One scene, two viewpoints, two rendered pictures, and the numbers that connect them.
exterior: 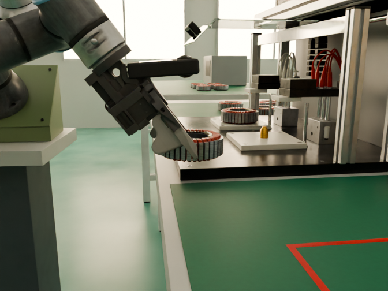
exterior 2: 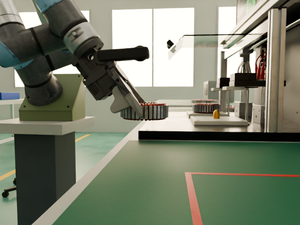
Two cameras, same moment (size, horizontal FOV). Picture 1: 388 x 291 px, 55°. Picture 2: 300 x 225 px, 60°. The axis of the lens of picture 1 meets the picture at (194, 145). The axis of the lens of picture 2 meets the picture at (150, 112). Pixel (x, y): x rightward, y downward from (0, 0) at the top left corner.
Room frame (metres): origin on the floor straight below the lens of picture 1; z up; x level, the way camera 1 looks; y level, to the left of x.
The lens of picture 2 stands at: (0.04, -0.14, 0.86)
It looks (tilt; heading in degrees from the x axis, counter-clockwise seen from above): 4 degrees down; 12
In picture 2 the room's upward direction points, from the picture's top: straight up
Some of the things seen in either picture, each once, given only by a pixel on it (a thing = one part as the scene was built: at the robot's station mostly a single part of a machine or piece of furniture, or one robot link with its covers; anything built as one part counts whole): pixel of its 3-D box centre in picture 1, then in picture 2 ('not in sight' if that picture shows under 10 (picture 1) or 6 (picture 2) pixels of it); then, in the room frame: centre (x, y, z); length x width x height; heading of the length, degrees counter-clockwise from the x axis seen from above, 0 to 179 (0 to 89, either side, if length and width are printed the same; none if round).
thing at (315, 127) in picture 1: (321, 129); (264, 113); (0.89, -0.31, 0.80); 0.07 x 0.05 x 0.06; 7
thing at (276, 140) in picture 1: (264, 140); (216, 120); (0.87, -0.17, 0.78); 0.15 x 0.15 x 0.01; 7
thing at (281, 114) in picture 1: (285, 115); (243, 109); (1.13, -0.28, 0.80); 0.07 x 0.05 x 0.06; 7
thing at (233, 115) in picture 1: (239, 115); (206, 107); (1.11, -0.14, 0.80); 0.11 x 0.11 x 0.04
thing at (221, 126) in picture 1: (238, 123); (206, 114); (1.11, -0.14, 0.78); 0.15 x 0.15 x 0.01; 7
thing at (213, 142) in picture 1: (190, 144); (144, 110); (0.63, 0.01, 0.82); 0.11 x 0.11 x 0.04
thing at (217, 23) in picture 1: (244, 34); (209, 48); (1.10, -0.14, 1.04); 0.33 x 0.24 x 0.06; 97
